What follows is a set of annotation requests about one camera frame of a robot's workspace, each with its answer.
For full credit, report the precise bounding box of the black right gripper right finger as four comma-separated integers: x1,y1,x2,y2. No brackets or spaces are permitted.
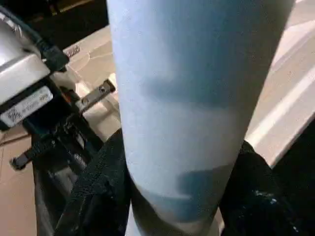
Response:
220,140,304,236

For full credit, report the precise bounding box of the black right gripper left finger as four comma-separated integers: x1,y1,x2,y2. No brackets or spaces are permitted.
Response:
53,129,131,236

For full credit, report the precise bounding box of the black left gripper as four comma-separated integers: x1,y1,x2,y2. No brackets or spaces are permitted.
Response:
9,82,117,198

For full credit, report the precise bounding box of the white plastic table leg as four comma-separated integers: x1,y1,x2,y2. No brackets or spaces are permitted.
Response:
107,0,296,236

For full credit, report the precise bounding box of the white plastic table top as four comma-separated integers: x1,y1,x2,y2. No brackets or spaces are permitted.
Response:
0,0,315,236

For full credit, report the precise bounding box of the black left wrist camera cable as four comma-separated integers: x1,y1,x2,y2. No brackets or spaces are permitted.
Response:
0,6,71,73

